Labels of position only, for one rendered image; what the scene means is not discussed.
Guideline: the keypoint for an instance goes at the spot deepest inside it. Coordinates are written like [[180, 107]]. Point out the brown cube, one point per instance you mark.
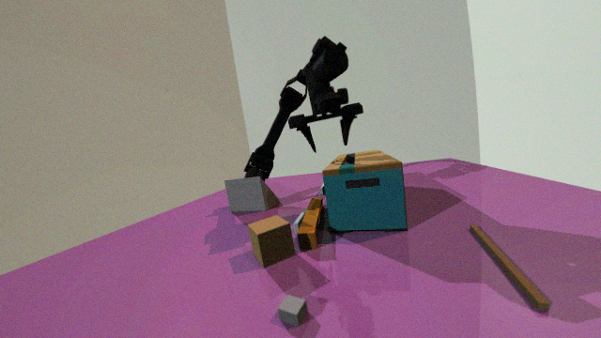
[[271, 240]]

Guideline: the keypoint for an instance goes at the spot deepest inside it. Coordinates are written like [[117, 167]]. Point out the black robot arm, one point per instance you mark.
[[329, 60]]

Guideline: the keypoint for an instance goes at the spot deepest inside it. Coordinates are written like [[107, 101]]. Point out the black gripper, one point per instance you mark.
[[348, 113]]

